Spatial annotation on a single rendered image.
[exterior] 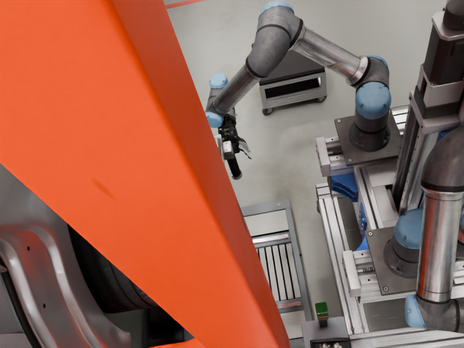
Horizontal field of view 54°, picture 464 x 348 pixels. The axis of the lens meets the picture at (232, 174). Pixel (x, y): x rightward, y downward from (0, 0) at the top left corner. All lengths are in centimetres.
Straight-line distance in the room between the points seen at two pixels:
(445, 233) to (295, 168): 171
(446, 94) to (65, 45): 106
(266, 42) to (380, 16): 216
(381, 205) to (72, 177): 143
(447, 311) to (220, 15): 304
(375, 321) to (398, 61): 178
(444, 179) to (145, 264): 66
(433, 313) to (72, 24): 102
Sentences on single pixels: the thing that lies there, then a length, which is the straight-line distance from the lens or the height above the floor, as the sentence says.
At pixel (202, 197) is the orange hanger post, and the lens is 48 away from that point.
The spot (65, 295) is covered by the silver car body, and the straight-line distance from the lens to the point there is 132.
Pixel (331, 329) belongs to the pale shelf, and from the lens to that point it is 187.
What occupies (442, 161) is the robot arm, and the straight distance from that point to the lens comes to 103.
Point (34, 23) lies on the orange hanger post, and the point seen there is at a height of 210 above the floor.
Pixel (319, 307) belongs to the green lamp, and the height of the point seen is 66.
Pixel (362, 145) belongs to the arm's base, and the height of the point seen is 84.
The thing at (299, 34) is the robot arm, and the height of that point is 124.
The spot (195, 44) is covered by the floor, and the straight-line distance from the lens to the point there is 359.
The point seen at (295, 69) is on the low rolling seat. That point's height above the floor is 34.
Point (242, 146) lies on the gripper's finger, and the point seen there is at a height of 84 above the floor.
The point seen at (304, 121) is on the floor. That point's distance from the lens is 291.
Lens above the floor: 226
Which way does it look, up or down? 56 degrees down
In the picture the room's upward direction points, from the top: 20 degrees counter-clockwise
